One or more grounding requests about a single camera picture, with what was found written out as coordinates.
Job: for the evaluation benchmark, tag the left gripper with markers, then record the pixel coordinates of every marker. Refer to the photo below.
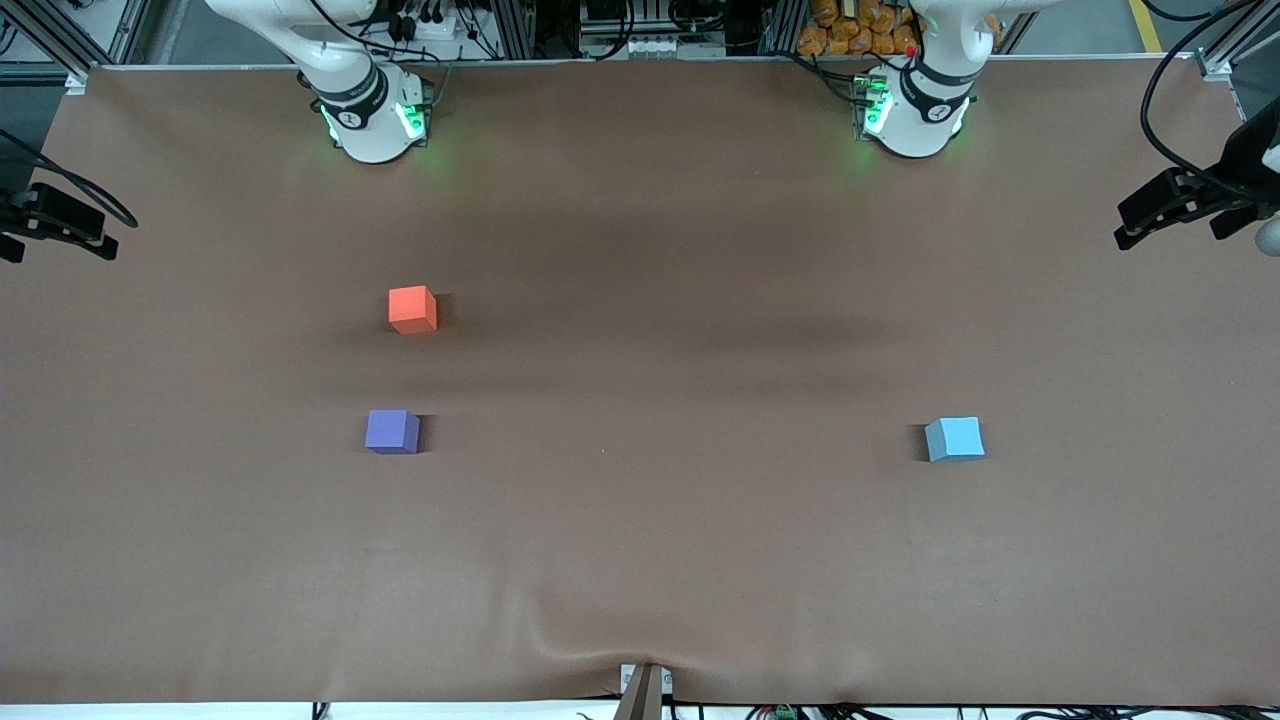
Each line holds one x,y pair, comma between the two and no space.
1243,160

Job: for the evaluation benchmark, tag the blue foam block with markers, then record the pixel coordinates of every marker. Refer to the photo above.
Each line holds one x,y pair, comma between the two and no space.
955,438

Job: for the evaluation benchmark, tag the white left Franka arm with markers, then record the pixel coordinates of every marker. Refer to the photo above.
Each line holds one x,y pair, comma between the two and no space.
925,110

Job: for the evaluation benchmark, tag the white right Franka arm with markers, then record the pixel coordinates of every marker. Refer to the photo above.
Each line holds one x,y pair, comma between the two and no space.
350,100

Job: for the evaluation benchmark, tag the orange foam block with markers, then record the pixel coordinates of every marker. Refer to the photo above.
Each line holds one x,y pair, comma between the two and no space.
412,310

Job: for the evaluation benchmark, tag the purple foam block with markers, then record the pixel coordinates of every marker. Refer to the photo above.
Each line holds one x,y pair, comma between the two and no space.
392,430

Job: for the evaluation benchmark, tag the pile of orange packets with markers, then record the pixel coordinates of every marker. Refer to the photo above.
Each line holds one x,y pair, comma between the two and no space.
850,30

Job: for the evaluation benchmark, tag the white power strip with plugs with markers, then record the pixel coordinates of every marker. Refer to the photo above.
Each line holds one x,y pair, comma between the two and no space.
425,22

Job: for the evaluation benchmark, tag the brown table cloth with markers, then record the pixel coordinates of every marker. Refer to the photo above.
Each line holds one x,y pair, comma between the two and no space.
700,520

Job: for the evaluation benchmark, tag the green plug connector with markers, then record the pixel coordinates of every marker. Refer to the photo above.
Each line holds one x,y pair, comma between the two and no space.
785,713

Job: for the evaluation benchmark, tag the aluminium frame post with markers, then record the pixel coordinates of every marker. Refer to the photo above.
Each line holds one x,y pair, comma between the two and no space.
50,40
1225,60

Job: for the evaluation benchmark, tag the brown camera mount post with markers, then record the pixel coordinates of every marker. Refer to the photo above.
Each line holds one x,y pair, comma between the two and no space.
640,695

